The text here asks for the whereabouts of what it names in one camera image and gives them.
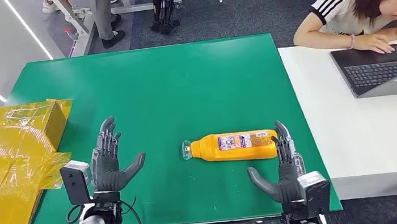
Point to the white metal gantry frame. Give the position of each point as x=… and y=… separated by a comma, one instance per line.
x=79, y=23

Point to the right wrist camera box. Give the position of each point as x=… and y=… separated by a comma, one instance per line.
x=316, y=191

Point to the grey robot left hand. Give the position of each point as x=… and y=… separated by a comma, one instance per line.
x=106, y=171

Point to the dark grey laptop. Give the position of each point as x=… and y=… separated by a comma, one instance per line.
x=386, y=69

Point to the standing person in shorts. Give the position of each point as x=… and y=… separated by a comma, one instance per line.
x=51, y=4

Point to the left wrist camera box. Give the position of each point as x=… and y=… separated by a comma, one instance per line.
x=74, y=183

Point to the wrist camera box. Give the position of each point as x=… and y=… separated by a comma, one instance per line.
x=74, y=183
x=316, y=191

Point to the white desk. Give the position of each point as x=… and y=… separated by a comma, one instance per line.
x=368, y=135

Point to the standing person in long trousers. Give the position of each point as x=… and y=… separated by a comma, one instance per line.
x=101, y=13

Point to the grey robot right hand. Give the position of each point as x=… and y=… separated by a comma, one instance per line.
x=288, y=183

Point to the black silver humanoid robot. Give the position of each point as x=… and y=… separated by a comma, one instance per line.
x=164, y=5

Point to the yellow taped cardboard box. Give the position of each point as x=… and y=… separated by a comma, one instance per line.
x=6, y=180

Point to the green table mat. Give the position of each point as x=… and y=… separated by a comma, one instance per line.
x=180, y=90

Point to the orange detergent bottle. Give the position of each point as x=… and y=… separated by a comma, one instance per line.
x=233, y=147

